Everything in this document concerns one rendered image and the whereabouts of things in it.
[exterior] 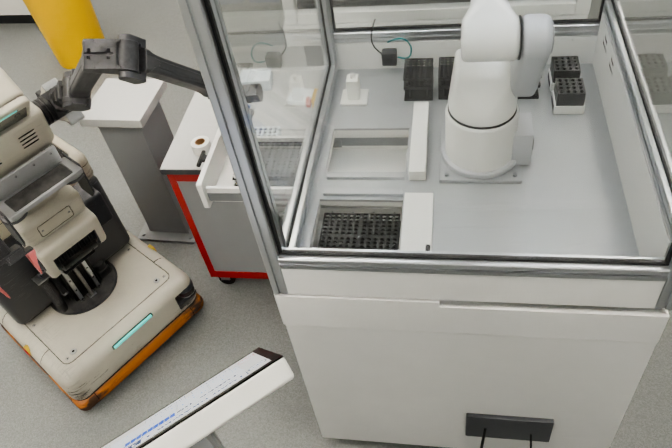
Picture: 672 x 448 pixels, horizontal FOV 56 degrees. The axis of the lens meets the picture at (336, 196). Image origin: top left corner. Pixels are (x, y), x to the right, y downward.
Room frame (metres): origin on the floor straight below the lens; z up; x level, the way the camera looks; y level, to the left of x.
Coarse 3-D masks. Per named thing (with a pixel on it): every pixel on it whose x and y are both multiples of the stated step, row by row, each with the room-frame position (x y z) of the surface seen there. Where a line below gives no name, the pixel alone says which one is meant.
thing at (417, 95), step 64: (256, 0) 0.97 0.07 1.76; (320, 0) 0.94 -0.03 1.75; (384, 0) 0.92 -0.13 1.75; (448, 0) 0.89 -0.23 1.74; (512, 0) 0.86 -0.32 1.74; (576, 0) 0.84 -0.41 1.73; (640, 0) 0.82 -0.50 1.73; (256, 64) 0.98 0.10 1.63; (320, 64) 0.95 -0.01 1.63; (384, 64) 0.92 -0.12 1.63; (448, 64) 0.89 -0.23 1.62; (512, 64) 0.86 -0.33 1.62; (576, 64) 0.84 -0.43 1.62; (640, 64) 0.81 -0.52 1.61; (256, 128) 0.98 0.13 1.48; (320, 128) 0.95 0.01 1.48; (384, 128) 0.92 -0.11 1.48; (448, 128) 0.89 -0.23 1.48; (512, 128) 0.86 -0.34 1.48; (576, 128) 0.83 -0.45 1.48; (640, 128) 0.80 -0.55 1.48; (320, 192) 0.96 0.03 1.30; (384, 192) 0.92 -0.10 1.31; (448, 192) 0.89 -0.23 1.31; (512, 192) 0.86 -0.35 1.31; (576, 192) 0.83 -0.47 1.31; (640, 192) 0.79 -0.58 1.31; (448, 256) 0.89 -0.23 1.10; (512, 256) 0.85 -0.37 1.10; (576, 256) 0.82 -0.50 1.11; (640, 256) 0.78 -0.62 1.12
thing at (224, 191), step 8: (224, 168) 1.62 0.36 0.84; (224, 176) 1.58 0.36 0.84; (232, 176) 1.57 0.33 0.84; (216, 184) 1.55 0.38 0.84; (224, 184) 1.54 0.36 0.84; (232, 184) 1.54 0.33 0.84; (208, 192) 1.48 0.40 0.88; (216, 192) 1.47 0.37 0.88; (224, 192) 1.46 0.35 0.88; (232, 192) 1.46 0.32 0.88; (216, 200) 1.47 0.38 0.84; (224, 200) 1.46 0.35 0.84; (232, 200) 1.46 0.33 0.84; (240, 200) 1.45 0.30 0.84
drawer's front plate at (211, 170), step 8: (216, 136) 1.68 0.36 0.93; (216, 144) 1.64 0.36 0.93; (216, 152) 1.62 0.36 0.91; (224, 152) 1.68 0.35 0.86; (208, 160) 1.57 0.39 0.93; (216, 160) 1.61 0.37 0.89; (224, 160) 1.66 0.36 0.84; (208, 168) 1.54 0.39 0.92; (216, 168) 1.59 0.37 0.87; (200, 176) 1.50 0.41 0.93; (208, 176) 1.52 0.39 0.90; (216, 176) 1.57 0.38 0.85; (200, 184) 1.46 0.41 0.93; (208, 184) 1.50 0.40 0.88; (200, 192) 1.46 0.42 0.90; (208, 200) 1.47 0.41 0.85
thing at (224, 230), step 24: (192, 120) 2.02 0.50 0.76; (216, 120) 1.99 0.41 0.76; (168, 168) 1.76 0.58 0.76; (192, 168) 1.74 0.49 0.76; (192, 192) 1.76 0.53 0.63; (192, 216) 1.77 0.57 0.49; (216, 216) 1.74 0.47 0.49; (240, 216) 1.72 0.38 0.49; (216, 240) 1.75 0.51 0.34; (240, 240) 1.73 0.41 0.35; (216, 264) 1.76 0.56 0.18; (240, 264) 1.74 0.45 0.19
